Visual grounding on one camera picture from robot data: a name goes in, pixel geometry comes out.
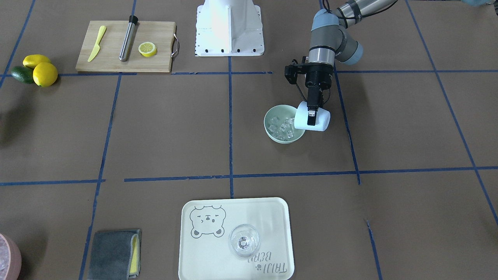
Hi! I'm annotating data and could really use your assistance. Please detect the light blue plastic cup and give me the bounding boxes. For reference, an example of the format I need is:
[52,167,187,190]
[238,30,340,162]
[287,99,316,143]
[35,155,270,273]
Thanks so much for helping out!
[294,101,331,131]

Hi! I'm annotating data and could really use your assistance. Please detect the green ceramic bowl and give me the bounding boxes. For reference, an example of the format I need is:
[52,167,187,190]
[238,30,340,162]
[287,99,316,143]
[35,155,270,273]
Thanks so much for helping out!
[263,105,305,145]

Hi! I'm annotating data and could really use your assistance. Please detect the clear ice cubes in bowl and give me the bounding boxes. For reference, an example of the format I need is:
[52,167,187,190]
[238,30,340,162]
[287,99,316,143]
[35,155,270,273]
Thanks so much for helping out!
[267,115,295,142]

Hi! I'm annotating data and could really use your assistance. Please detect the pink bowl with ice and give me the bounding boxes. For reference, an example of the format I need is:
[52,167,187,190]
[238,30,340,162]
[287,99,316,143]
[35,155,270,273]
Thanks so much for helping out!
[0,234,22,280]

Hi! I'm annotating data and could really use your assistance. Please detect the clear wine glass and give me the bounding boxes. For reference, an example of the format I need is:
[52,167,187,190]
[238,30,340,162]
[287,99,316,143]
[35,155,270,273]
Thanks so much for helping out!
[229,224,260,258]

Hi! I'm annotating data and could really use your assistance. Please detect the half lemon slice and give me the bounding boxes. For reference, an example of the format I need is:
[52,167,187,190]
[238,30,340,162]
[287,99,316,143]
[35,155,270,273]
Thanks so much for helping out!
[138,42,157,57]

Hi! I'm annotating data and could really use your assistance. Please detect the cream bear tray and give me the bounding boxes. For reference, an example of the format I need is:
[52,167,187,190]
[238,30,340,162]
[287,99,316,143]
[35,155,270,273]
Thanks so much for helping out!
[178,197,295,280]

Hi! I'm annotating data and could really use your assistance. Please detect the steel muddler black tip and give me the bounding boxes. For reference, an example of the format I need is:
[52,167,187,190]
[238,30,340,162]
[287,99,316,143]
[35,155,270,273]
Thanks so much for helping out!
[119,15,138,62]

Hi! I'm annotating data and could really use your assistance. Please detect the wooden cutting board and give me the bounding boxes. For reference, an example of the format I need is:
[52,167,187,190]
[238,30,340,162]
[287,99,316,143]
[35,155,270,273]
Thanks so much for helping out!
[75,21,180,73]

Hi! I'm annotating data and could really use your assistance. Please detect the yellow plastic knife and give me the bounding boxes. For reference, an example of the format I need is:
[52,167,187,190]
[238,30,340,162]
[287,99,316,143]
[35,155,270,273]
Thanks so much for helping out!
[87,25,107,62]

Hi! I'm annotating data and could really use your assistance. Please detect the grey folded cloth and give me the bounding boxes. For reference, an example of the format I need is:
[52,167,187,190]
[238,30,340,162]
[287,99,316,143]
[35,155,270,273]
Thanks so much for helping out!
[87,229,142,280]

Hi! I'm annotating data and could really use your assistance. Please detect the yellow lemon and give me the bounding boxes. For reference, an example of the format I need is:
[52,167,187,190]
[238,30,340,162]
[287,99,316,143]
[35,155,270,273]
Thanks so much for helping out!
[33,62,58,87]
[23,54,51,69]

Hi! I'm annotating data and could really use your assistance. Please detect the green lime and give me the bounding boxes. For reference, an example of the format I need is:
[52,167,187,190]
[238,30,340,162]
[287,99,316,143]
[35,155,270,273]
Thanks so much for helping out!
[11,66,35,84]

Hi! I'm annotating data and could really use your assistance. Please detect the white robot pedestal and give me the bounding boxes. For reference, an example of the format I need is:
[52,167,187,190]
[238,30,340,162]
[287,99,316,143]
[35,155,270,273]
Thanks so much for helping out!
[195,0,265,57]

